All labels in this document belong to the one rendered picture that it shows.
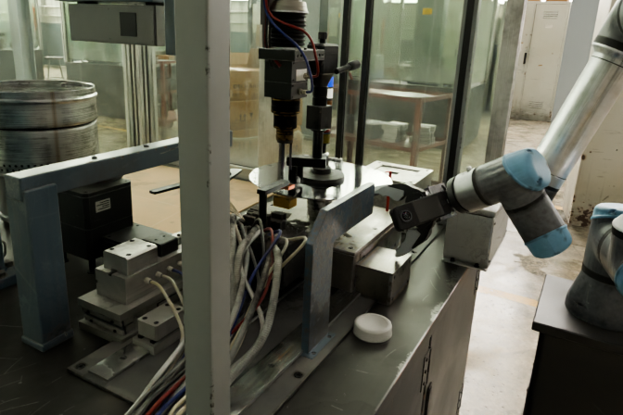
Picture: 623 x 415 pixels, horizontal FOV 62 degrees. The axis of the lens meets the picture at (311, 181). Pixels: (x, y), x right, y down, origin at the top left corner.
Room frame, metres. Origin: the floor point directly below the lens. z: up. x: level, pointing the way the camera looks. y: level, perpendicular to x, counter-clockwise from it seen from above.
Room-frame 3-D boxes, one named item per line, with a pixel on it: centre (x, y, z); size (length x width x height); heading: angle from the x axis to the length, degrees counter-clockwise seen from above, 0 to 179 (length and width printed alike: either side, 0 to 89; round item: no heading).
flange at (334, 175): (1.16, -0.02, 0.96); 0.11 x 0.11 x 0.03
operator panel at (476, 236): (1.26, -0.44, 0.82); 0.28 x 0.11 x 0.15; 152
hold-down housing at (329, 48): (1.08, -0.01, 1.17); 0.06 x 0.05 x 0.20; 143
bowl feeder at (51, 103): (1.37, 0.74, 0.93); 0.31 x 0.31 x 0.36
